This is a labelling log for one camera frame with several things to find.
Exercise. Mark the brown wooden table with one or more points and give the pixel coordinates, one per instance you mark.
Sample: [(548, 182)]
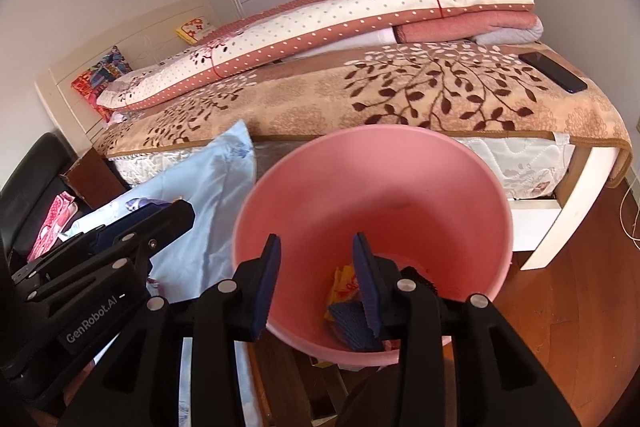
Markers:
[(280, 387)]

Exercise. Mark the pink folded towel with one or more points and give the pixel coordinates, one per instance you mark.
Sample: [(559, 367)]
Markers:
[(52, 222)]

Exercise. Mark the polka-dot tree-print quilt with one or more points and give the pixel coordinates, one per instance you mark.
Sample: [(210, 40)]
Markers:
[(325, 22)]

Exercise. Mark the yellow floral pillow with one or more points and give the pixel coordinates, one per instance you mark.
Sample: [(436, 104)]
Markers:
[(196, 29)]

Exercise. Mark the black smartphone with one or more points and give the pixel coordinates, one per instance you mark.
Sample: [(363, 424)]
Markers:
[(552, 72)]

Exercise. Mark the dark wooden nightstand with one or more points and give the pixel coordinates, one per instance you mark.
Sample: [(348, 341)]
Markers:
[(95, 179)]

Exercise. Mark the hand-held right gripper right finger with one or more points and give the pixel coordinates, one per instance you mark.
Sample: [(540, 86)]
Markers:
[(367, 292)]

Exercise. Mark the bed with brown leaf blanket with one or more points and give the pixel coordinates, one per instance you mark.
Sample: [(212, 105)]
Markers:
[(565, 217)]

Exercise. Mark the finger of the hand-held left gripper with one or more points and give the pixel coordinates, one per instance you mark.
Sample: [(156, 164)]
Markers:
[(115, 229), (170, 222)]

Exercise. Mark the pink plastic bin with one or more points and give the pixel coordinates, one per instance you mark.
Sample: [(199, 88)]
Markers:
[(400, 187)]

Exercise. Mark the colourful patterned pillow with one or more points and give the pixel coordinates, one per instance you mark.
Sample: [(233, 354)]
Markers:
[(100, 74)]

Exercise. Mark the black leather armchair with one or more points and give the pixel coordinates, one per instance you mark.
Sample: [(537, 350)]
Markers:
[(35, 177)]

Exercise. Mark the blue foam fruit net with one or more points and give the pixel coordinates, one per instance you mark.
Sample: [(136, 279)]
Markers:
[(350, 327)]

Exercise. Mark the yellow snack wrapper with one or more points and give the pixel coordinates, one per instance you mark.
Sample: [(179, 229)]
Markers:
[(342, 287)]

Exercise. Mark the light blue floral cloth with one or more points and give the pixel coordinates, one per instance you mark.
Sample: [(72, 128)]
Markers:
[(210, 207)]

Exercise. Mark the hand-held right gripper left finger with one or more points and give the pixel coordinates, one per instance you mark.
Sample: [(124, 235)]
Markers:
[(265, 292)]

